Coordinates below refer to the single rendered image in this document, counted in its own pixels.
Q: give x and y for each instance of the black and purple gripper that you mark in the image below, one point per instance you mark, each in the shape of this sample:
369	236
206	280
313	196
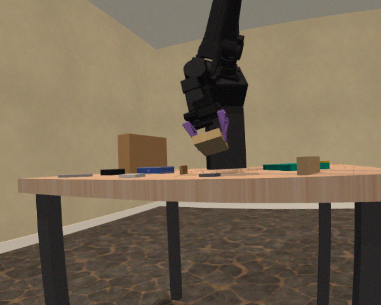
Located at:
202	117

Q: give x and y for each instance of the blue and white flat box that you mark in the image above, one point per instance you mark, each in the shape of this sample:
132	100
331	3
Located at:
154	170

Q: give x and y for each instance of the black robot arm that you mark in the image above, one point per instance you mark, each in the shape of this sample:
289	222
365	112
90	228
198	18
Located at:
223	24

